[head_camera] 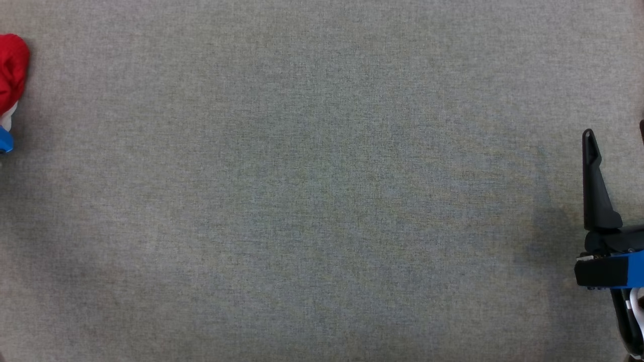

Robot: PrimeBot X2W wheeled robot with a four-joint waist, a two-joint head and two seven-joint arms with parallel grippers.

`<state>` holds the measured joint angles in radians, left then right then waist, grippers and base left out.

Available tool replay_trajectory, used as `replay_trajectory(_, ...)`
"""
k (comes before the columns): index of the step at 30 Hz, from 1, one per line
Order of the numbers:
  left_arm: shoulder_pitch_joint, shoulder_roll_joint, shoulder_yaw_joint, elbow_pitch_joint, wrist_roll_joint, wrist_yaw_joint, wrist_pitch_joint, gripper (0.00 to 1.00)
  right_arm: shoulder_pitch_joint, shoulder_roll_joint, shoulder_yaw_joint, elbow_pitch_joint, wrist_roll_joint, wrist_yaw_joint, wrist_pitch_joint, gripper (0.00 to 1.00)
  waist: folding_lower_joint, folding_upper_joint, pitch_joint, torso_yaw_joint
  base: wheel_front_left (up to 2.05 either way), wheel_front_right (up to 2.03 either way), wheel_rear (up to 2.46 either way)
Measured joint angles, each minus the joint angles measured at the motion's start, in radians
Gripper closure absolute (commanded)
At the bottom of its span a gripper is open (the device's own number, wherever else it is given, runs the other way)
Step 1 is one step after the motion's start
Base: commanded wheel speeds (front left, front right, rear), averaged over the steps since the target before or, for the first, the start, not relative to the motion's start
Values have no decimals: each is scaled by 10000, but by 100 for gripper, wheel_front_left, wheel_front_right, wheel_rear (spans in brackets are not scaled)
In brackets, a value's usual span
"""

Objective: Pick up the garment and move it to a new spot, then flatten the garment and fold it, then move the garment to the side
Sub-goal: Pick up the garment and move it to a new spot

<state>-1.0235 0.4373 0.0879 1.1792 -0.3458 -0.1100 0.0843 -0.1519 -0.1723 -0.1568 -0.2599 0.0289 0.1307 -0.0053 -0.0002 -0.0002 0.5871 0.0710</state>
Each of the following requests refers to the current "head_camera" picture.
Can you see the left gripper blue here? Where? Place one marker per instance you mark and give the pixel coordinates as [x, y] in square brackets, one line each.
[5, 141]

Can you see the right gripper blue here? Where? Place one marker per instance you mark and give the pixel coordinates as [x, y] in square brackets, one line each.
[609, 269]

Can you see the crumpled red garment, white hem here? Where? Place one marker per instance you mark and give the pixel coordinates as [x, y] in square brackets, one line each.
[12, 70]

